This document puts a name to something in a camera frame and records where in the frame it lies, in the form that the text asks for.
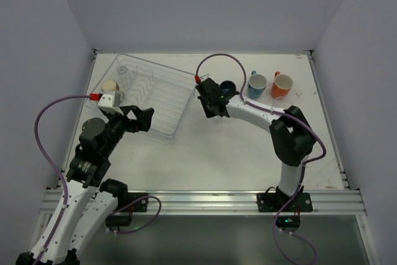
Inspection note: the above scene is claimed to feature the dark blue cup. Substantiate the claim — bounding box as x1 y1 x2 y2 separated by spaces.
220 80 236 93

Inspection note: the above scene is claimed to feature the cream ceramic cup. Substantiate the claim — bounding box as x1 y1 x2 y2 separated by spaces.
101 79 123 99

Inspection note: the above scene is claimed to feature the light blue flower mug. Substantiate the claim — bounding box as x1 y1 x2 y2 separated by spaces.
248 71 267 99

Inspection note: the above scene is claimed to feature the tall clear glass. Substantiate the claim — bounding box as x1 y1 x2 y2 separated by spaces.
273 96 293 110

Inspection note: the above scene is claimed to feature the orange mug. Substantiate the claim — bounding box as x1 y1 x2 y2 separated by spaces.
270 71 293 99

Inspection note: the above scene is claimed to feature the small clear glass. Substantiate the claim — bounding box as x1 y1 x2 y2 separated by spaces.
213 115 228 123

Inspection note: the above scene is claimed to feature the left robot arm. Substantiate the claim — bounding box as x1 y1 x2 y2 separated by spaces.
16 106 154 264

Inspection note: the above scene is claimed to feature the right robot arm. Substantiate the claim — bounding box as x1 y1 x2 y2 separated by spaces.
195 75 316 202

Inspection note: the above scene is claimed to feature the clear glass at rack corner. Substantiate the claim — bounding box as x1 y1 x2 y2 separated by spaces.
116 66 130 89

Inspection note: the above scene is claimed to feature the left black controller box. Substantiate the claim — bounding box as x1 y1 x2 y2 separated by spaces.
105 215 132 230

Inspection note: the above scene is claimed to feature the black controller box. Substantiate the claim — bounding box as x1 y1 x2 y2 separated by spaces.
105 215 132 230
275 215 301 232

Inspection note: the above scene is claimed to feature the right black controller box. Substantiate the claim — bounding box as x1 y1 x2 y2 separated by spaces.
275 215 301 232

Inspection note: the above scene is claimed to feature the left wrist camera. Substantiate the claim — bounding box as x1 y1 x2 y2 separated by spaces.
97 91 122 114

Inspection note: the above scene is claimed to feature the white wire dish rack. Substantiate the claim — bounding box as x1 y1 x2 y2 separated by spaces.
91 54 195 139

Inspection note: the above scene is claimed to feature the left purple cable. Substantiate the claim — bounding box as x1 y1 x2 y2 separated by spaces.
30 92 100 265

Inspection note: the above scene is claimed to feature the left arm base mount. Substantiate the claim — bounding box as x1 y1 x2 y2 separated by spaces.
111 192 149 215

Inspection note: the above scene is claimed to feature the aluminium mounting rail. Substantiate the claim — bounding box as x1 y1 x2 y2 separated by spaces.
40 187 368 216

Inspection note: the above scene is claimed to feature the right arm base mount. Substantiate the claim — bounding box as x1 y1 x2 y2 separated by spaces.
256 187 313 213

